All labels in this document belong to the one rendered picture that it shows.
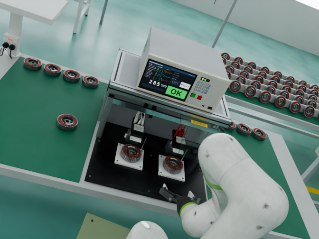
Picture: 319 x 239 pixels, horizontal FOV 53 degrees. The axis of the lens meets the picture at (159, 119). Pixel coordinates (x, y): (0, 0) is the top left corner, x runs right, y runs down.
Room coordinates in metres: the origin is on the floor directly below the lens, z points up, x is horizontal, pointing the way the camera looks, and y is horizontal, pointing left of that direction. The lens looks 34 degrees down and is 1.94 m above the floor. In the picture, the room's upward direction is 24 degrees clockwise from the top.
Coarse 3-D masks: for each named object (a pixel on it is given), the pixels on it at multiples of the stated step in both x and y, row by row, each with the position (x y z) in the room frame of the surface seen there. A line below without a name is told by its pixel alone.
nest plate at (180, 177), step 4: (160, 156) 1.39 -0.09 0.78; (164, 156) 1.40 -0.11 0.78; (160, 160) 1.36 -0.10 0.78; (160, 164) 1.33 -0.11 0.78; (160, 168) 1.30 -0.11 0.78; (164, 168) 1.31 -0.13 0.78; (160, 172) 1.27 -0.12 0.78; (164, 172) 1.28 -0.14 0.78; (168, 172) 1.29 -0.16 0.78; (180, 172) 1.33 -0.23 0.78; (184, 172) 1.35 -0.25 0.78; (168, 176) 1.27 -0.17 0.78; (172, 176) 1.28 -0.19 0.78; (176, 176) 1.29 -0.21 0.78; (180, 176) 1.30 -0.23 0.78; (184, 176) 1.31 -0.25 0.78; (180, 180) 1.28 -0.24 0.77; (184, 180) 1.29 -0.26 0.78
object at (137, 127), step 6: (132, 120) 1.43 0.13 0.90; (138, 120) 1.46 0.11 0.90; (144, 120) 1.48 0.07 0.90; (132, 126) 1.37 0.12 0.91; (138, 126) 1.38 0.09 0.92; (144, 126) 1.40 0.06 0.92; (132, 132) 1.33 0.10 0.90; (138, 132) 1.33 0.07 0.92; (132, 138) 1.31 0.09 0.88; (138, 138) 1.33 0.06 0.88
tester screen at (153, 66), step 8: (152, 64) 1.40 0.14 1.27; (160, 64) 1.41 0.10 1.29; (152, 72) 1.41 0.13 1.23; (160, 72) 1.42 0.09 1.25; (168, 72) 1.42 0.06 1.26; (176, 72) 1.43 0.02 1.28; (184, 72) 1.44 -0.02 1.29; (144, 80) 1.40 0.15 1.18; (160, 80) 1.42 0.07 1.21; (168, 80) 1.43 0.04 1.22; (184, 80) 1.44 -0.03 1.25; (192, 80) 1.45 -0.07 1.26; (184, 88) 1.45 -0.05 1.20
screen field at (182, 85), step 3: (171, 81) 1.43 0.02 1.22; (174, 81) 1.43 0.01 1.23; (177, 81) 1.44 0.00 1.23; (174, 84) 1.44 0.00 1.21; (177, 84) 1.44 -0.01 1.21; (180, 84) 1.44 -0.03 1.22; (183, 84) 1.45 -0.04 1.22; (186, 84) 1.45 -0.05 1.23; (189, 84) 1.45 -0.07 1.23; (183, 87) 1.45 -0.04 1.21; (186, 87) 1.45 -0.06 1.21
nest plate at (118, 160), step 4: (120, 144) 1.34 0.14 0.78; (120, 148) 1.31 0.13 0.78; (116, 152) 1.27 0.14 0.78; (120, 152) 1.28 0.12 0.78; (116, 156) 1.24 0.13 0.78; (120, 156) 1.25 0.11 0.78; (116, 160) 1.21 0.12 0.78; (120, 160) 1.22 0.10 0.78; (124, 160) 1.24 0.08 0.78; (140, 160) 1.29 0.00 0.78; (120, 164) 1.21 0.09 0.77; (124, 164) 1.21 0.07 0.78; (128, 164) 1.22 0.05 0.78; (132, 164) 1.24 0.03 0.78; (136, 164) 1.25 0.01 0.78; (140, 164) 1.26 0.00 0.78; (136, 168) 1.23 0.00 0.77; (140, 168) 1.23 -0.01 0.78
